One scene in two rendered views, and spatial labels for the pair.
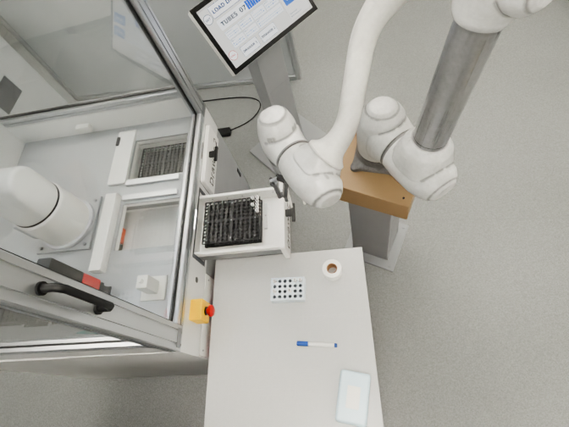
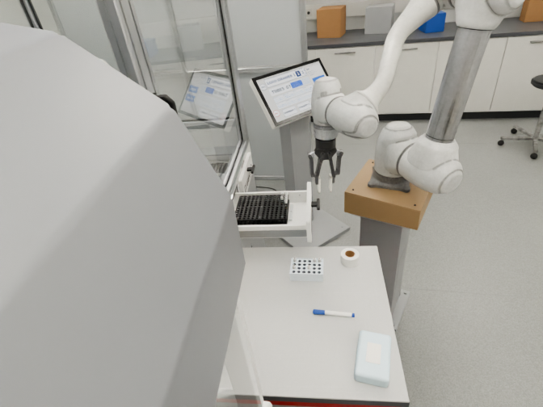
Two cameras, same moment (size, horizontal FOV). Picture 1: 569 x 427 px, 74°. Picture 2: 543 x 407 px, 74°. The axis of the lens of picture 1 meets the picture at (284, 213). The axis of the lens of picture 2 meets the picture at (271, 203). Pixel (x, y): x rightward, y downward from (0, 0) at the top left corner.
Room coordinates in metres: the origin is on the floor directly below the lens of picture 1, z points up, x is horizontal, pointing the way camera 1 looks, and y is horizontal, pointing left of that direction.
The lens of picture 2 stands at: (-0.49, 0.39, 1.79)
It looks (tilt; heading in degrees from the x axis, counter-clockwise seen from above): 35 degrees down; 349
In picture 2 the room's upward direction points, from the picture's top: 7 degrees counter-clockwise
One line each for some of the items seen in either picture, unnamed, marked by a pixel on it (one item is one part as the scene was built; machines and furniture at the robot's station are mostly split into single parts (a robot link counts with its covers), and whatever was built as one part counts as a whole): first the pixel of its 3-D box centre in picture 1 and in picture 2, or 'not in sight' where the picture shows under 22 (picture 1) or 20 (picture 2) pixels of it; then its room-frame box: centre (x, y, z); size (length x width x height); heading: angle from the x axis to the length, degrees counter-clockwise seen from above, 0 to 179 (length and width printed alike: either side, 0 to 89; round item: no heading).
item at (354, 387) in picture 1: (353, 397); (372, 357); (0.04, 0.04, 0.78); 0.15 x 0.10 x 0.04; 148
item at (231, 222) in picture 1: (234, 223); (263, 212); (0.75, 0.19, 0.87); 0.22 x 0.18 x 0.06; 69
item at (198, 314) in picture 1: (200, 311); not in sight; (0.47, 0.40, 0.88); 0.07 x 0.05 x 0.07; 159
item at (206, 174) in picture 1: (210, 159); (246, 174); (1.08, 0.19, 0.87); 0.29 x 0.02 x 0.11; 159
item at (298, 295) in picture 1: (288, 290); (306, 269); (0.45, 0.10, 0.78); 0.12 x 0.08 x 0.04; 67
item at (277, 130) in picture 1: (280, 136); (328, 101); (0.64, -0.07, 1.34); 0.13 x 0.11 x 0.16; 9
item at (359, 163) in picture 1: (378, 146); (391, 172); (0.78, -0.43, 0.90); 0.22 x 0.18 x 0.06; 144
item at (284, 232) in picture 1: (284, 217); (309, 210); (0.68, 0.00, 0.87); 0.29 x 0.02 x 0.11; 159
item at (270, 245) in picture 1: (232, 224); (260, 213); (0.75, 0.20, 0.86); 0.40 x 0.26 x 0.06; 69
